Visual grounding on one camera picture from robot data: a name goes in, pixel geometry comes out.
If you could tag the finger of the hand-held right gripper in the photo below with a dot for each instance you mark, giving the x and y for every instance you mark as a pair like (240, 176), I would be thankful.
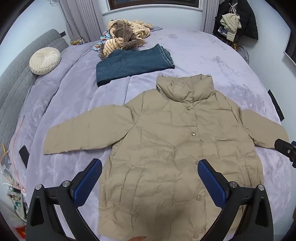
(283, 147)

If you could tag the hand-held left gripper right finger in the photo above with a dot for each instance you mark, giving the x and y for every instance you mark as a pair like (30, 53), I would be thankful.
(212, 183)

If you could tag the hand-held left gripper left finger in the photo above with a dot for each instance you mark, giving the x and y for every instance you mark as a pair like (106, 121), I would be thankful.
(89, 183)

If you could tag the beige puffer jacket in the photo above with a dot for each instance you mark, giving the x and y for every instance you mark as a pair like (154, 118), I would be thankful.
(161, 143)
(231, 23)

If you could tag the brown striped plush clothes pile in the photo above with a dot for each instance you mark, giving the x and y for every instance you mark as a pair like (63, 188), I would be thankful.
(122, 30)

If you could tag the standing fan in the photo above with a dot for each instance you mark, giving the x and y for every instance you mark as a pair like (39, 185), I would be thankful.
(245, 54)

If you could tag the lilac plush blanket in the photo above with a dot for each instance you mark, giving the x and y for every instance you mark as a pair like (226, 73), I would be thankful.
(208, 64)

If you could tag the grey quilted headboard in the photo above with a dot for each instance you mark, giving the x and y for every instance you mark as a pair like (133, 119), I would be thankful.
(13, 88)

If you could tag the folded blue jeans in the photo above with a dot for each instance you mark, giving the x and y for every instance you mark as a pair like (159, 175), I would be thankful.
(129, 64)

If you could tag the round cream pillow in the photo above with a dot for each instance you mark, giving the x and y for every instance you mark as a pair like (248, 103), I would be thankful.
(44, 61)

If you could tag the black hanging coat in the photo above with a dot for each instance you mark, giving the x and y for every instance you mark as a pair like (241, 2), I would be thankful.
(249, 20)

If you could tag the beige hanging puffer jacket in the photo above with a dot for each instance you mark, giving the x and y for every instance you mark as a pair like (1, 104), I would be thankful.
(231, 23)

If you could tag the colourful printed cloth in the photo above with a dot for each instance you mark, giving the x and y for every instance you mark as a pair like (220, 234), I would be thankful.
(103, 37)

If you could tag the grey curtain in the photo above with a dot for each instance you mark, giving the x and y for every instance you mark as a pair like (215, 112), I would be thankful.
(78, 18)
(210, 16)

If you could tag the dark framed window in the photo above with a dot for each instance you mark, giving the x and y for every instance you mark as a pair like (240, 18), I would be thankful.
(150, 3)

